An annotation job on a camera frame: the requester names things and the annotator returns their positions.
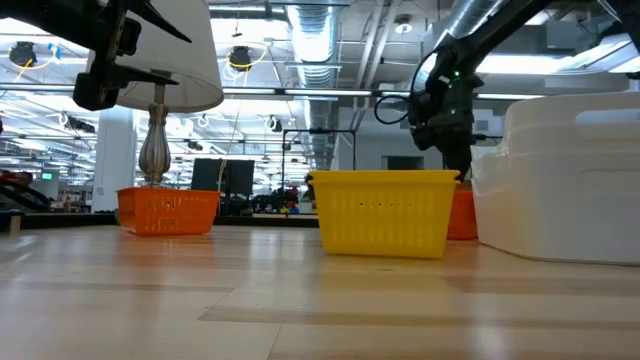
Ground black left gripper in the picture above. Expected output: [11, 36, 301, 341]
[72, 0, 193, 112]

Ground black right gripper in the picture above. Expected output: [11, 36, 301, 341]
[408, 44, 485, 182]

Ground yellow plastic basket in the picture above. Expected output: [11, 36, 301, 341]
[308, 169, 461, 178]
[307, 172, 461, 260]

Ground white plastic basket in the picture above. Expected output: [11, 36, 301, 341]
[503, 91, 640, 139]
[471, 143, 640, 266]

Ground white lamp shade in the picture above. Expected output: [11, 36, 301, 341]
[89, 0, 225, 114]

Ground red-orange plastic basket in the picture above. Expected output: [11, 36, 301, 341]
[446, 188, 479, 241]
[116, 186, 222, 237]

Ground silver glass lamp base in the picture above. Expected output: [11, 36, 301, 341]
[138, 83, 173, 189]

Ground white room pillar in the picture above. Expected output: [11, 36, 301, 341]
[91, 106, 139, 214]

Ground dark background monitors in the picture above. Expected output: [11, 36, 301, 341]
[191, 157, 256, 197]

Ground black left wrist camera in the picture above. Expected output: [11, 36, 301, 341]
[117, 17, 143, 57]

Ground black ceiling cable reel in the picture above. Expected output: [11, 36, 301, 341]
[8, 41, 39, 67]
[228, 45, 254, 72]

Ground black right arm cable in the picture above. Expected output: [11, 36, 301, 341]
[373, 94, 416, 126]

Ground large silver air duct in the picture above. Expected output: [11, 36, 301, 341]
[422, 0, 506, 56]

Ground black metal stand frame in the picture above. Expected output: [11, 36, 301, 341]
[281, 128, 358, 177]

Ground silver ceiling air duct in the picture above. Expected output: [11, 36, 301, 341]
[285, 0, 343, 171]

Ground black aluminium table frame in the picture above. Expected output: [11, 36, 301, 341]
[0, 209, 321, 236]

